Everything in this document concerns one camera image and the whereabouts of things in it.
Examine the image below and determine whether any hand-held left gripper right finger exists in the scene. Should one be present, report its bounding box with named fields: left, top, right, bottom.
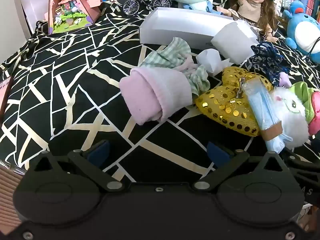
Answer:
left=194, top=141, right=289, bottom=192

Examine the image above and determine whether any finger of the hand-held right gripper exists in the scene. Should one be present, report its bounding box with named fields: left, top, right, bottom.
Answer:
left=284, top=148, right=320, bottom=178

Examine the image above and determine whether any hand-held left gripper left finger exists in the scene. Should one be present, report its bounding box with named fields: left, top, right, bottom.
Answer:
left=29, top=140, right=125, bottom=192

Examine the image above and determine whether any white purple fluffy plush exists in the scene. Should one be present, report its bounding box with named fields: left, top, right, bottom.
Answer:
left=271, top=72, right=310, bottom=150

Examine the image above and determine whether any gold sequin bow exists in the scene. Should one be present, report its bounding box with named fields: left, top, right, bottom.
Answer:
left=195, top=66, right=274, bottom=137

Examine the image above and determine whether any blue face mask pack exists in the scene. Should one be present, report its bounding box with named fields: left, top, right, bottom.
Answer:
left=241, top=77, right=293, bottom=154

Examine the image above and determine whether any green cloth with pink bow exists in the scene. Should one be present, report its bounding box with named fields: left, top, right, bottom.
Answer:
left=287, top=81, right=320, bottom=137

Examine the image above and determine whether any pink sock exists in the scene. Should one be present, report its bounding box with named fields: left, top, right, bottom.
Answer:
left=119, top=66, right=193, bottom=125

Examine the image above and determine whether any white tissue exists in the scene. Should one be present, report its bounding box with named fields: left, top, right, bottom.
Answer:
left=196, top=49, right=231, bottom=77

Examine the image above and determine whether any navy patterned scrunchie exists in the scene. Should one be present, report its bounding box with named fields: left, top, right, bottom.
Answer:
left=244, top=41, right=292, bottom=87

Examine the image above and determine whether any green checked cloth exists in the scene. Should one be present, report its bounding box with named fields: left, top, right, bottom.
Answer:
left=139, top=37, right=211, bottom=97

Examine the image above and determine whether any white foam block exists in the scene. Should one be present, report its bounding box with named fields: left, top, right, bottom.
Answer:
left=211, top=21, right=258, bottom=65

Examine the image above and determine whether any white cardboard box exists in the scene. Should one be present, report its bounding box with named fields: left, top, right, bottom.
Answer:
left=139, top=7, right=259, bottom=53

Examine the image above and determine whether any black white patterned blanket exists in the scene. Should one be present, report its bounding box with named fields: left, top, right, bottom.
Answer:
left=0, top=0, right=320, bottom=180

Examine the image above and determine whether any pink flat board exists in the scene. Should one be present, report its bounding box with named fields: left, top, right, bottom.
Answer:
left=0, top=76, right=13, bottom=120

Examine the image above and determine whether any blue white round plush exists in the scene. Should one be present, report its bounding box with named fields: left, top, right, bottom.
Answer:
left=282, top=0, right=320, bottom=57

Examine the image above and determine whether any pink triangular house model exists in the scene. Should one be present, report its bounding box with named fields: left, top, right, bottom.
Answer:
left=47, top=0, right=102, bottom=35

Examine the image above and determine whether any long-haired baby doll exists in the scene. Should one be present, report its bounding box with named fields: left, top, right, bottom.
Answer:
left=216, top=0, right=282, bottom=43

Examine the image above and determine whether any black miniature bicycle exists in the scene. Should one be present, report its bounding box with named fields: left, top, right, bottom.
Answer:
left=122, top=0, right=172, bottom=16

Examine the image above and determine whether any black cable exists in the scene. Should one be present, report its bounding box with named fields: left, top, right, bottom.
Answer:
left=304, top=36, right=320, bottom=60

